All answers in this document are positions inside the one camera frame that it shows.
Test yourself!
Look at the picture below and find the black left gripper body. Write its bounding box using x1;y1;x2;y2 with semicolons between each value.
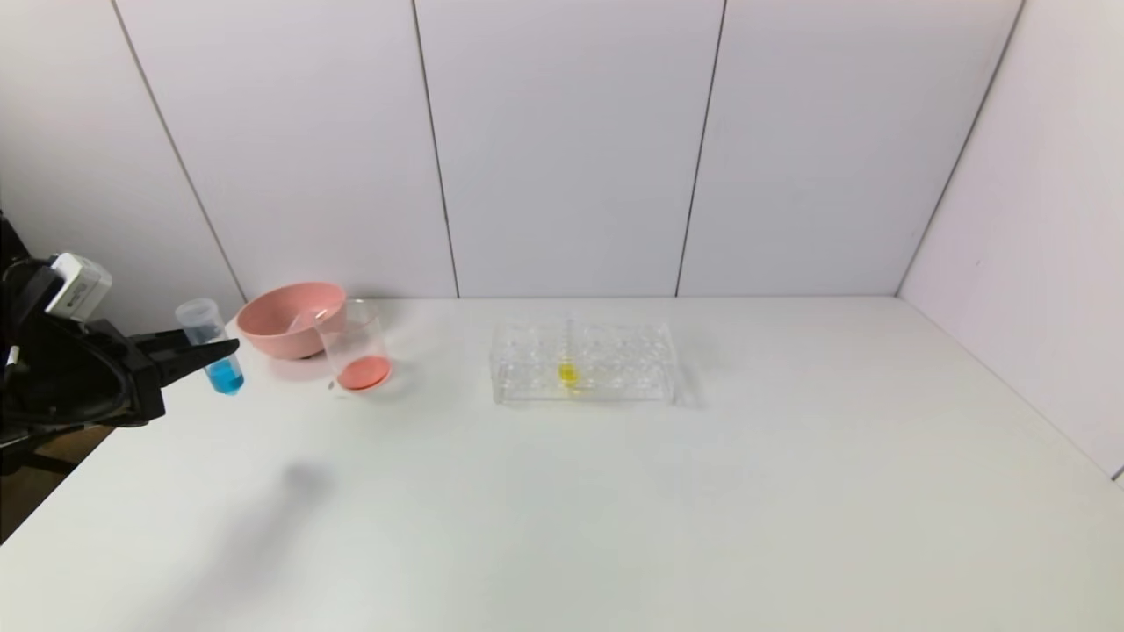
25;317;166;427

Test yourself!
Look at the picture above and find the test tube with yellow pigment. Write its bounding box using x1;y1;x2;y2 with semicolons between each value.
556;316;582;391

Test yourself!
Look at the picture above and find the clear acrylic test tube rack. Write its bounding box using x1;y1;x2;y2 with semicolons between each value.
490;320;679;406

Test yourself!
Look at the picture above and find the pink bowl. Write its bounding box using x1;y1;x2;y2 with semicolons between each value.
237;282;349;361

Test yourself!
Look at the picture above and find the test tube with blue pigment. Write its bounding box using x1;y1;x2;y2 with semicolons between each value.
175;298;246;396

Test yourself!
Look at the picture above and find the clear glass beaker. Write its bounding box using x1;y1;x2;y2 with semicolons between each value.
316;299;393;395

